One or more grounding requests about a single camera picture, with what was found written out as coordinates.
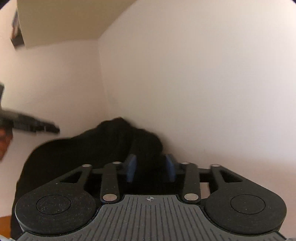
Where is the black garment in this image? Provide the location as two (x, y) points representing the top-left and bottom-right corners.
(11, 118), (170, 239)

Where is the person's left hand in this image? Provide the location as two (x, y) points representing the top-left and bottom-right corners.
(0, 128), (13, 160)

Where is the row of books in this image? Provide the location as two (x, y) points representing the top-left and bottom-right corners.
(11, 10), (24, 49)

